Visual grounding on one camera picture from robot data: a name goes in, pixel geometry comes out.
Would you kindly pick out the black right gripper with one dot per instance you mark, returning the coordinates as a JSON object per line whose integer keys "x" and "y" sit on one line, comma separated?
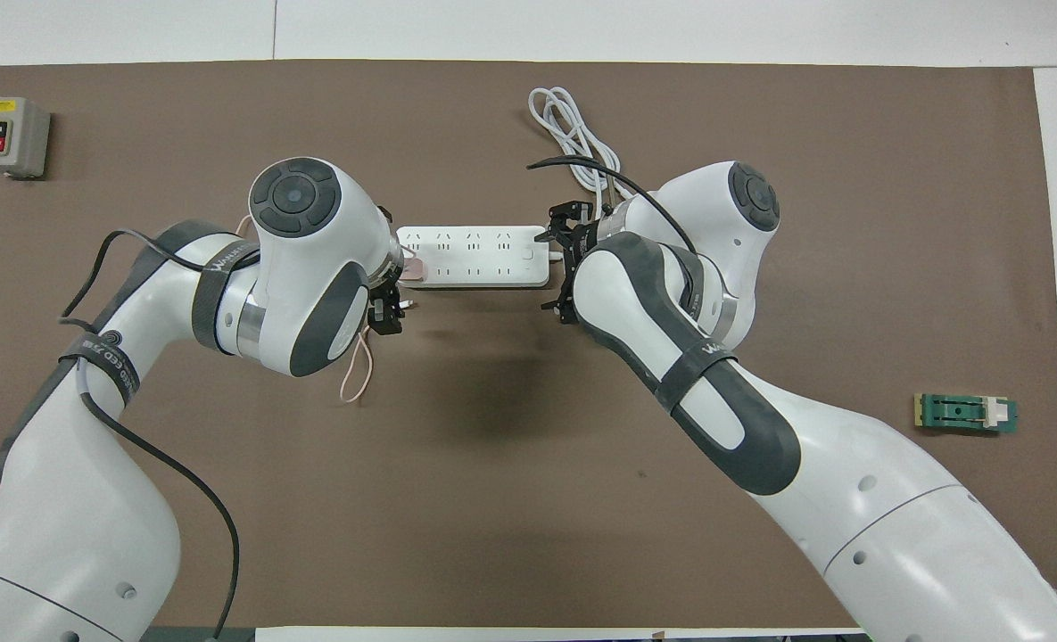
{"x": 582, "y": 239}

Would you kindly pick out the pink charger adapter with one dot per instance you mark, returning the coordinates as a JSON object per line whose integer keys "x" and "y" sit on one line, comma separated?
{"x": 412, "y": 274}

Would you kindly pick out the white power strip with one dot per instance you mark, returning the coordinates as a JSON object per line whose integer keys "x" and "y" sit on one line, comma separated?
{"x": 474, "y": 259}

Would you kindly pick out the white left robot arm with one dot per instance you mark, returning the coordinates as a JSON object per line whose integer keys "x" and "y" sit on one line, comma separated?
{"x": 296, "y": 267}

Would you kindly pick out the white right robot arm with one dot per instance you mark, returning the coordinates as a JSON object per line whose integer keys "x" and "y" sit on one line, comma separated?
{"x": 849, "y": 499}

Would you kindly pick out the brown table mat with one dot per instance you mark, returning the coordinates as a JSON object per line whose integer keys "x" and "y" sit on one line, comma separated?
{"x": 528, "y": 535}

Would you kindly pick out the grey on-off switch box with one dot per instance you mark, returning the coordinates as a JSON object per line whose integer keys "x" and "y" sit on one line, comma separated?
{"x": 11, "y": 134}

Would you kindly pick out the green knife switch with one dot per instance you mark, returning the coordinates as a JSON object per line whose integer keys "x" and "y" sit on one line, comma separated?
{"x": 956, "y": 412}

